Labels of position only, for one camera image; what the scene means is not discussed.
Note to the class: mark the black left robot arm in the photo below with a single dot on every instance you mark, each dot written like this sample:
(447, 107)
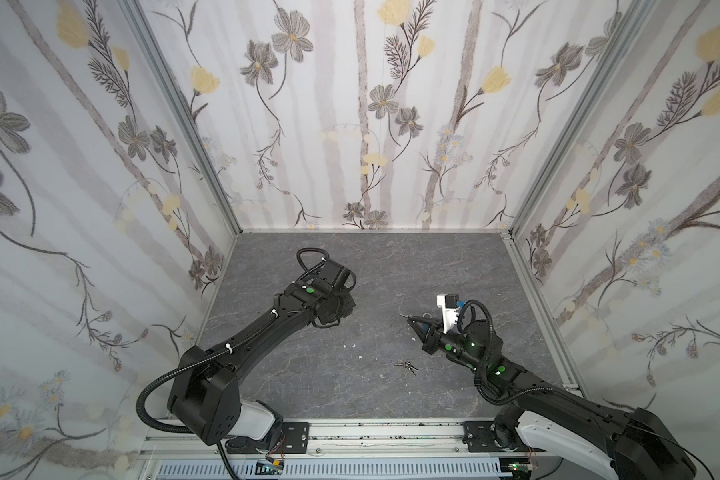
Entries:
(206, 396)

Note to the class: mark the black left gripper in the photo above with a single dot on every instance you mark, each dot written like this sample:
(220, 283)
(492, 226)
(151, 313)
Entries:
(341, 308)

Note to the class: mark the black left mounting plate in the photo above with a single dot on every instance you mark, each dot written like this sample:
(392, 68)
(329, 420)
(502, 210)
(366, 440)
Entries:
(294, 439)

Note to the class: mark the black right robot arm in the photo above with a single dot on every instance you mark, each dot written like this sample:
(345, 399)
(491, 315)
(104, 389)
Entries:
(610, 442)

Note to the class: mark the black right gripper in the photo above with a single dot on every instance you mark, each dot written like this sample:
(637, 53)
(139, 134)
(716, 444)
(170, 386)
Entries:
(434, 336)

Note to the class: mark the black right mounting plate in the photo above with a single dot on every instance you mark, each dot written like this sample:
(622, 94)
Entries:
(478, 436)

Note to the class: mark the dark key bunch right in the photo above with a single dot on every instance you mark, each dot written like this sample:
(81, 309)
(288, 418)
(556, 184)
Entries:
(408, 366)

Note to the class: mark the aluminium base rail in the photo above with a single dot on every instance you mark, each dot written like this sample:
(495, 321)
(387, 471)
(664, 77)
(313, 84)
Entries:
(430, 437)

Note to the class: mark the black mounting plate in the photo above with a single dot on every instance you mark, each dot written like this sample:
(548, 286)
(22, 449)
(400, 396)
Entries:
(478, 436)
(294, 439)

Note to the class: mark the white slotted cable duct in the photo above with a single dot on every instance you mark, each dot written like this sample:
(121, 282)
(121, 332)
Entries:
(374, 468)

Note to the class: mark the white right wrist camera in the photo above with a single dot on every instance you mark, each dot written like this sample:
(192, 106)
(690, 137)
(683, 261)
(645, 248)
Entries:
(450, 306)

